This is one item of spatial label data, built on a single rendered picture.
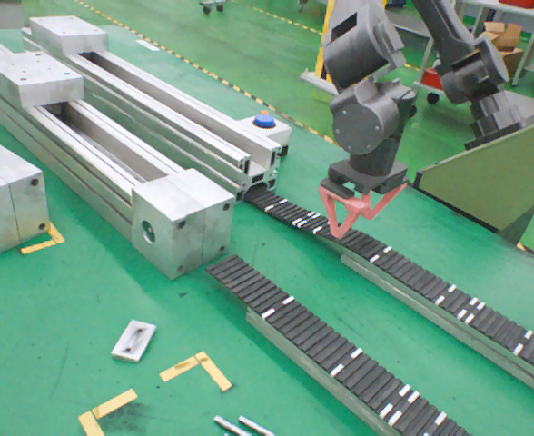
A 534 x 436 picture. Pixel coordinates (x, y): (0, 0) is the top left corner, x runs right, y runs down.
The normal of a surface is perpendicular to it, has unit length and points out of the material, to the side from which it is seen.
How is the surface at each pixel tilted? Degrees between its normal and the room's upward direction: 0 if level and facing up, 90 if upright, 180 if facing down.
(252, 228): 0
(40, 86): 90
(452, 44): 98
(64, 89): 90
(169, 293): 0
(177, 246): 90
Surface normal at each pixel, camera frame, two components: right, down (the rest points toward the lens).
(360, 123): -0.52, 0.41
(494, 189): -0.72, 0.30
